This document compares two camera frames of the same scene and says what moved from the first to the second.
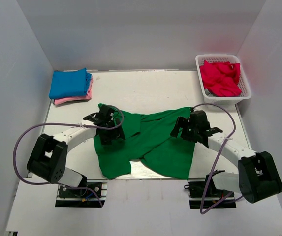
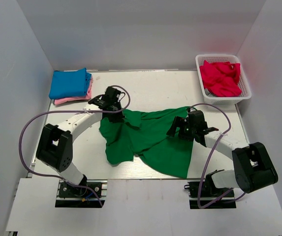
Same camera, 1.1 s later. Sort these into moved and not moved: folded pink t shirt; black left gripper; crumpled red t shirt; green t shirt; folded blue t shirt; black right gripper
Moved: green t shirt; black left gripper
Not moved: black right gripper; folded blue t shirt; folded pink t shirt; crumpled red t shirt
